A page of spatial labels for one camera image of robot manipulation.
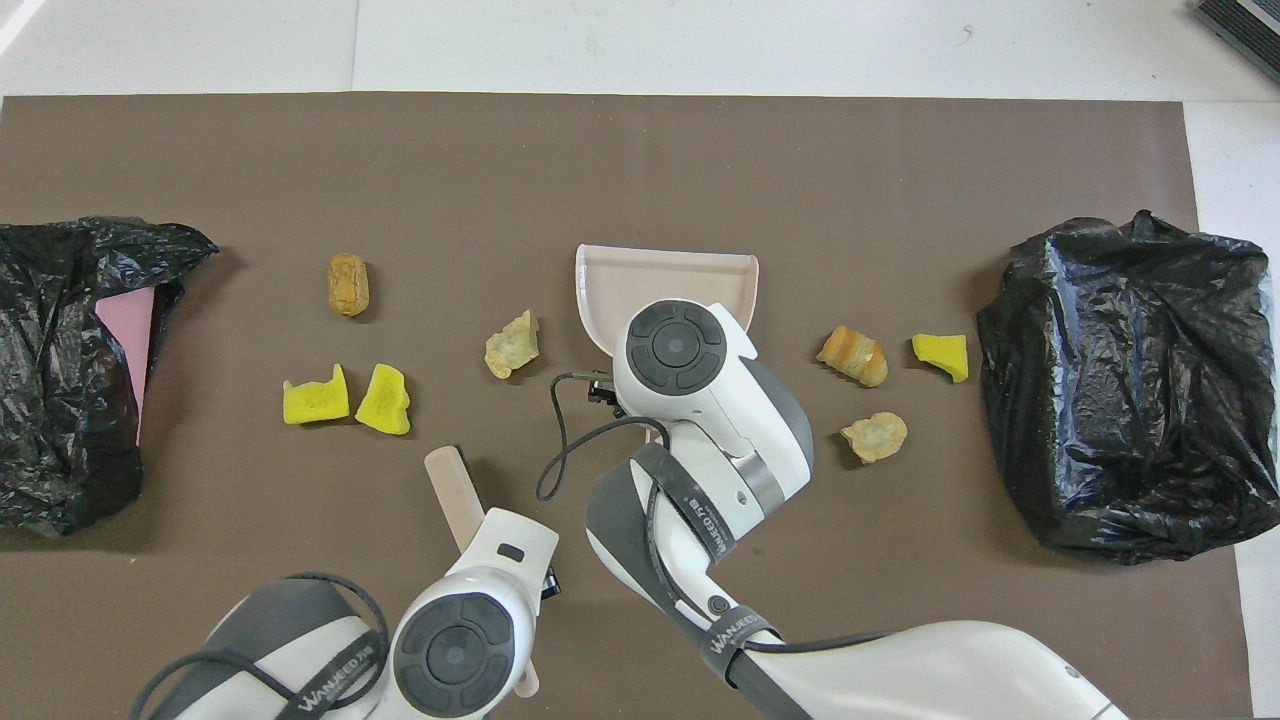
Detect pink bin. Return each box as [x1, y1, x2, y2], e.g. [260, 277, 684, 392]
[93, 287, 158, 446]

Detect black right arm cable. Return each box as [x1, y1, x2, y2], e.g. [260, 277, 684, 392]
[536, 372, 901, 656]

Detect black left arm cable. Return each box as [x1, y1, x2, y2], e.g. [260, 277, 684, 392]
[130, 572, 391, 720]

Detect yellow notched sponge piece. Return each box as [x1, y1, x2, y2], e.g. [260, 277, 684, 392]
[282, 363, 351, 426]

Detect beige hand brush black bristles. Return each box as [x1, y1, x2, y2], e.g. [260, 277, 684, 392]
[424, 446, 541, 698]

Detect dark ribbed floor grille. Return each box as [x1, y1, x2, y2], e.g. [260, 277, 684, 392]
[1195, 0, 1280, 81]

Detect pale trash piece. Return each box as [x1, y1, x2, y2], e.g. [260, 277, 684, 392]
[840, 411, 909, 465]
[484, 309, 542, 381]

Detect small yellow sponge piece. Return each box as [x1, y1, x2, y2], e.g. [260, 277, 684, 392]
[911, 333, 970, 384]

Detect brown bread-like trash piece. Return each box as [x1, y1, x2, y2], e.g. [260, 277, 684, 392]
[327, 253, 370, 318]

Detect yellow wedge sponge piece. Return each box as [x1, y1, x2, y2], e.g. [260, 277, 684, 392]
[355, 363, 413, 437]

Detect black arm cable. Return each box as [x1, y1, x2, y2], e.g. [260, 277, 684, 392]
[130, 572, 391, 720]
[536, 372, 901, 656]

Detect beige plastic dustpan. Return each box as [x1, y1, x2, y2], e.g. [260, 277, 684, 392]
[575, 244, 760, 446]

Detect black trash bag over pink bin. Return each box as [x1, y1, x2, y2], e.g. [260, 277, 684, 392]
[0, 217, 219, 536]

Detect black trash bag bin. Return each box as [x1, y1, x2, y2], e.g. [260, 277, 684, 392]
[977, 210, 1280, 566]

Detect orange striped trash piece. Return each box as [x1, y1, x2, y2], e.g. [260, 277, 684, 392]
[816, 325, 889, 389]

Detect brown table mat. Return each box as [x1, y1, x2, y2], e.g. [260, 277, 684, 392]
[0, 93, 1253, 720]

